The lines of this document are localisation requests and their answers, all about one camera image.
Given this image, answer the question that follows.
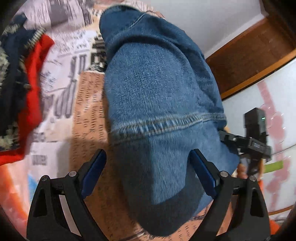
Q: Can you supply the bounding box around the navy patterned folded garment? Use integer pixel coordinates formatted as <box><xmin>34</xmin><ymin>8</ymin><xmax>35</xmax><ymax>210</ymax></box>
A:
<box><xmin>1</xmin><ymin>13</ymin><xmax>45</xmax><ymax>152</ymax></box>

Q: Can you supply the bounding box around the person's right hand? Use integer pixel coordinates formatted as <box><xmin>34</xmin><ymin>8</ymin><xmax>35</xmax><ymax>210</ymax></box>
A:
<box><xmin>235</xmin><ymin>159</ymin><xmax>265</xmax><ymax>181</ymax></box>

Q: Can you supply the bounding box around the printed newspaper pattern bedspread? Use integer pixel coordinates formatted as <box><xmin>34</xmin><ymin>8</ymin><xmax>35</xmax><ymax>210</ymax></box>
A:
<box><xmin>1</xmin><ymin>1</ymin><xmax>210</xmax><ymax>240</ymax></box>

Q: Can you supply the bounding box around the blue denim jacket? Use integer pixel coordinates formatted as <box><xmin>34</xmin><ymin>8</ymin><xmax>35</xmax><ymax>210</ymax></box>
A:
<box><xmin>99</xmin><ymin>5</ymin><xmax>239</xmax><ymax>237</ymax></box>

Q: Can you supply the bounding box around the white sliding door with hearts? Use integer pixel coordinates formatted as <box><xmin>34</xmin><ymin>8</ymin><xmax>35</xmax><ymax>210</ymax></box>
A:
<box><xmin>223</xmin><ymin>60</ymin><xmax>295</xmax><ymax>221</ymax></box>

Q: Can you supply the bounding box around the wooden wardrobe frame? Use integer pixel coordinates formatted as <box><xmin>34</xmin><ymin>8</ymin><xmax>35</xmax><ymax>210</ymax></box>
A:
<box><xmin>205</xmin><ymin>14</ymin><xmax>296</xmax><ymax>100</ymax></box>

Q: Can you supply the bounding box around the red folded garment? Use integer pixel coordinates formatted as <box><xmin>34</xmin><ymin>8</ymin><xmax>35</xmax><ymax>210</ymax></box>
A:
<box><xmin>1</xmin><ymin>34</ymin><xmax>54</xmax><ymax>165</ymax></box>

